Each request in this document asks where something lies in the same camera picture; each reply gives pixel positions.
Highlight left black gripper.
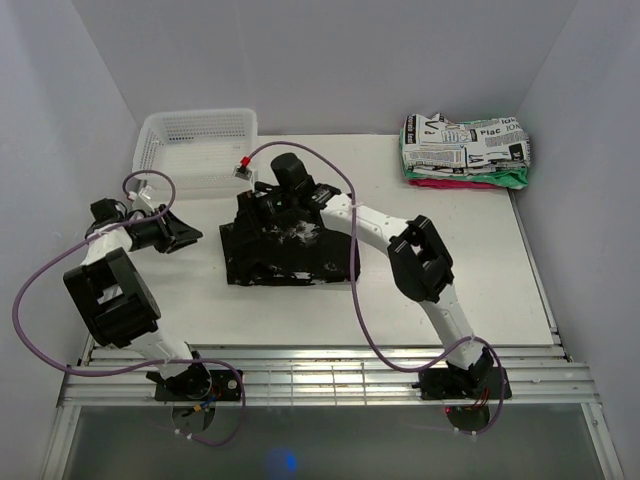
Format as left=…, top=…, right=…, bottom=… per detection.
left=131, top=203, right=204, bottom=254

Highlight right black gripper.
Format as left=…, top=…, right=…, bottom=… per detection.
left=227, top=188, right=298, bottom=248

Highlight black white patterned trousers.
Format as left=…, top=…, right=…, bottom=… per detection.
left=219, top=220, right=360, bottom=286

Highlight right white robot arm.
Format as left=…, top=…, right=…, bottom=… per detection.
left=220, top=153, right=508, bottom=400

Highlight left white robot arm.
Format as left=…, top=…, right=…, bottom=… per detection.
left=63, top=199, right=213, bottom=400

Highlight pink folded trousers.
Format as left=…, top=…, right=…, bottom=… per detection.
left=408, top=178, right=498, bottom=190

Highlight newspaper print folded trousers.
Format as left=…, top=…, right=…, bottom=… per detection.
left=400, top=113, right=531, bottom=176

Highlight green folded trousers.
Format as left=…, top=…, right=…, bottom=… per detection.
left=403, top=168, right=528, bottom=190

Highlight white plastic basket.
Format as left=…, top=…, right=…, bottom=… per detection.
left=132, top=108, right=258, bottom=198

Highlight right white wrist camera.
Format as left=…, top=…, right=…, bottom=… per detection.
left=234, top=156, right=256, bottom=182

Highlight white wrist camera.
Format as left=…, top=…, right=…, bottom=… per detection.
left=234, top=156, right=256, bottom=182
left=126, top=185, right=155, bottom=215

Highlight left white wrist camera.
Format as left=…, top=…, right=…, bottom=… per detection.
left=126, top=185, right=155, bottom=215

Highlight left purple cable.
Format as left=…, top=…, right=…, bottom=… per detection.
left=12, top=169, right=247, bottom=447

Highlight purple cable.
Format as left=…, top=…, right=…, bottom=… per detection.
left=244, top=141, right=504, bottom=437
left=12, top=169, right=247, bottom=447

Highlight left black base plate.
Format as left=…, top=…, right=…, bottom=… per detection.
left=153, top=370, right=241, bottom=403

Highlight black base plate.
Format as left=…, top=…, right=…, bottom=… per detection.
left=413, top=367, right=512, bottom=400
left=153, top=370, right=241, bottom=403

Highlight aluminium frame rail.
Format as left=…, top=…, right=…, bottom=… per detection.
left=58, top=345, right=600, bottom=407

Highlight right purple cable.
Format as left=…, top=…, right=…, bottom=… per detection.
left=244, top=141, right=504, bottom=437

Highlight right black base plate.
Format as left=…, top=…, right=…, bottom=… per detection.
left=413, top=367, right=512, bottom=400

